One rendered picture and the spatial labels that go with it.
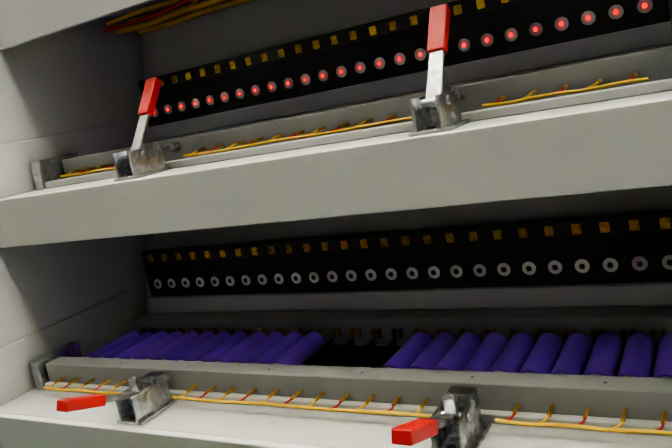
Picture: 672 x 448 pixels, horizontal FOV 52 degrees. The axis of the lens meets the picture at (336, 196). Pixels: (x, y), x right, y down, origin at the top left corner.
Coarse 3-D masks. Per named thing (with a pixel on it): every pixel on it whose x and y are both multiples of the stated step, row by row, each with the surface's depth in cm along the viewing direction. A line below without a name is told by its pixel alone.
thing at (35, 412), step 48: (432, 288) 60; (480, 288) 57; (528, 288) 55; (576, 288) 53; (624, 288) 51; (48, 336) 68; (96, 336) 73; (0, 384) 63; (0, 432) 61; (48, 432) 58; (96, 432) 55; (144, 432) 52; (192, 432) 50; (240, 432) 49; (288, 432) 47; (336, 432) 46; (384, 432) 45; (528, 432) 41; (576, 432) 40
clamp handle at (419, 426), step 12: (444, 408) 41; (456, 408) 41; (420, 420) 38; (432, 420) 38; (444, 420) 39; (456, 420) 40; (396, 432) 35; (408, 432) 35; (420, 432) 36; (432, 432) 37; (396, 444) 35; (408, 444) 35
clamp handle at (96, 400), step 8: (136, 384) 54; (128, 392) 54; (136, 392) 54; (64, 400) 49; (72, 400) 49; (80, 400) 49; (88, 400) 50; (96, 400) 50; (104, 400) 51; (112, 400) 52; (56, 408) 49; (64, 408) 48; (72, 408) 49; (80, 408) 49; (88, 408) 50
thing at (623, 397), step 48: (96, 384) 62; (192, 384) 56; (240, 384) 54; (288, 384) 51; (336, 384) 49; (384, 384) 47; (432, 384) 45; (480, 384) 44; (528, 384) 42; (576, 384) 41; (624, 384) 40; (624, 432) 38
